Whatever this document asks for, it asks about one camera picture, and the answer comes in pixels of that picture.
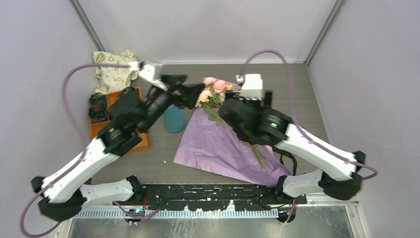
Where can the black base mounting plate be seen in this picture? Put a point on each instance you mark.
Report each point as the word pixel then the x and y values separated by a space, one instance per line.
pixel 210 197

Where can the aluminium rail frame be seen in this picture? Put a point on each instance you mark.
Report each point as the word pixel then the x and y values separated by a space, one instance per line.
pixel 313 200

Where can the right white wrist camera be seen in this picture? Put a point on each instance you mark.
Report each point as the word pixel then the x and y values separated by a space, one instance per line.
pixel 251 86

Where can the black ribbon gold lettering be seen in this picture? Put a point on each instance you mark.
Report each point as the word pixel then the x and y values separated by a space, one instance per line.
pixel 288 157

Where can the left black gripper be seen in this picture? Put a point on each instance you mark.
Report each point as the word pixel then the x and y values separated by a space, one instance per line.
pixel 190 95

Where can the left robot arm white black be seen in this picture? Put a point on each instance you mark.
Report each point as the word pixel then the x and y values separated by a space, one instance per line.
pixel 67 192

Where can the pink rose flower stem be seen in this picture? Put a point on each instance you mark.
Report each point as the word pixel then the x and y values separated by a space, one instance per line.
pixel 218 88

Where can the peach rose flower stem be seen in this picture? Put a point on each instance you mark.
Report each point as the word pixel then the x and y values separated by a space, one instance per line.
pixel 204 97

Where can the dark rolled fabric middle-left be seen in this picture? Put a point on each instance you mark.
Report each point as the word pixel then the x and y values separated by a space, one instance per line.
pixel 97 113

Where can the dark rolled fabric top-left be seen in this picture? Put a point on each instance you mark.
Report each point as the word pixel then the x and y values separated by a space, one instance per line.
pixel 97 98

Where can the pink paper flower bouquet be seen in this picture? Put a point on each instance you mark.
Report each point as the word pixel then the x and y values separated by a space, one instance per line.
pixel 216 149

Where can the cream printed cloth bag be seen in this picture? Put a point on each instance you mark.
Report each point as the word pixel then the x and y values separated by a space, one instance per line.
pixel 113 79

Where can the yellow flower stem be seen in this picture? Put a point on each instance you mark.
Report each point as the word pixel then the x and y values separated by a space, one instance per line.
pixel 260 158

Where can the orange compartment tray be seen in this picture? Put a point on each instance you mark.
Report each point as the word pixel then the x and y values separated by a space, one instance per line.
pixel 119 132

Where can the teal cylindrical vase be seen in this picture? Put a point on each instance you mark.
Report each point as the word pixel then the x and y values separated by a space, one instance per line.
pixel 174 120

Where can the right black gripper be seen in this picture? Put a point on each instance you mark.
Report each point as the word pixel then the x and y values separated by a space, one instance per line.
pixel 258 102

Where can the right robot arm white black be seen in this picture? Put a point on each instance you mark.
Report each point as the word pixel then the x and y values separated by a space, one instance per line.
pixel 256 122

